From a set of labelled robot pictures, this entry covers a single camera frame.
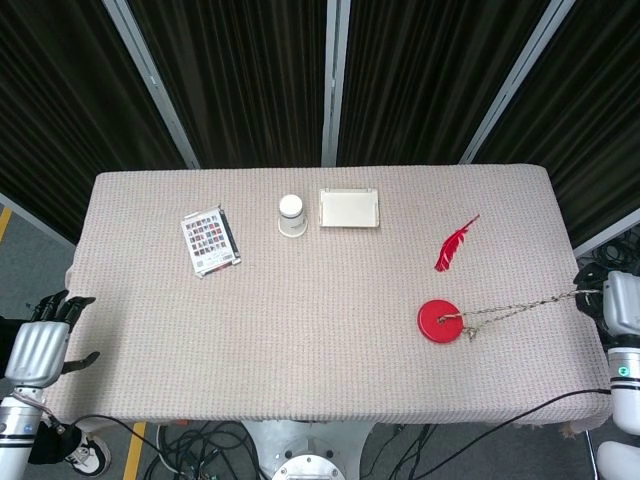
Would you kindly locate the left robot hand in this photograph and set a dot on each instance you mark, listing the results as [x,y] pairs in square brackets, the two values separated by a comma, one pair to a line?
[37,350]

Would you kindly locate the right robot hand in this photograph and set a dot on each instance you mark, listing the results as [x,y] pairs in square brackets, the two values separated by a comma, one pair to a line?
[622,305]

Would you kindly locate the red disc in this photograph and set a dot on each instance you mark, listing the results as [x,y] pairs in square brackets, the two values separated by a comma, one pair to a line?
[435,327]

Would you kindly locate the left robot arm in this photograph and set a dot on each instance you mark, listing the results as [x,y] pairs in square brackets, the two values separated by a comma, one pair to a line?
[15,430]

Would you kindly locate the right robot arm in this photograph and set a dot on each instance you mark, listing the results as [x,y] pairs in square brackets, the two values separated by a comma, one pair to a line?
[625,395]

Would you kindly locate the black trouser leg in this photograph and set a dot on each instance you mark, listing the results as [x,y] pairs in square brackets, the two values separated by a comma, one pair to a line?
[50,445]

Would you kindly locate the black and white sneaker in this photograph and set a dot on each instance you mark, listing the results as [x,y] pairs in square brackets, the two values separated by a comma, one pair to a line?
[92,452]

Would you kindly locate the red feather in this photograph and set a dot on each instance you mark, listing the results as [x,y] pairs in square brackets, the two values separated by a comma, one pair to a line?
[450,248]

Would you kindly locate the black pleated curtain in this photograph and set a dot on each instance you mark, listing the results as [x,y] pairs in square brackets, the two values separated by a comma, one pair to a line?
[55,110]
[415,80]
[600,115]
[240,80]

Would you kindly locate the colourful grid card packet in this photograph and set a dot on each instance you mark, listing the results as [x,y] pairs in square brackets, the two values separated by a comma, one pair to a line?
[210,240]

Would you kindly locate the beige woven tablecloth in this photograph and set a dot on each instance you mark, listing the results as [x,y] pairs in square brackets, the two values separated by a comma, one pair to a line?
[300,325]

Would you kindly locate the white paper cup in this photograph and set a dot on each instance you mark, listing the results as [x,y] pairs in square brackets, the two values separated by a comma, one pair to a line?
[292,215]

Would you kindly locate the cream plastic tray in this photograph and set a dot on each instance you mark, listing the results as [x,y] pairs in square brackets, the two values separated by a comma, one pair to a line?
[348,210]

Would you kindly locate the aluminium frame post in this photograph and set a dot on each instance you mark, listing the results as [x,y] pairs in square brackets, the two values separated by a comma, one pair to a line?
[515,80]
[607,232]
[335,80]
[150,80]

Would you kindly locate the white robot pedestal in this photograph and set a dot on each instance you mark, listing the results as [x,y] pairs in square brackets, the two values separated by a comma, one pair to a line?
[260,440]

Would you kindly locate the round metal base plate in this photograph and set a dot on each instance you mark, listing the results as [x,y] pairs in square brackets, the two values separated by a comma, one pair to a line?
[307,470]

